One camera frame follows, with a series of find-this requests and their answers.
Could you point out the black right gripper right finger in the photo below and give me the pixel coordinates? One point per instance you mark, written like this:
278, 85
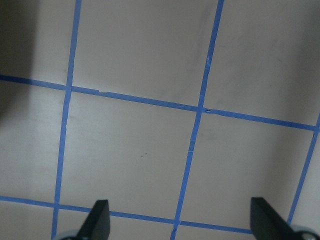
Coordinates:
267, 224

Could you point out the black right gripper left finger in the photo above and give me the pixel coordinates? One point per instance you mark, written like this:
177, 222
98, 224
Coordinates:
97, 225

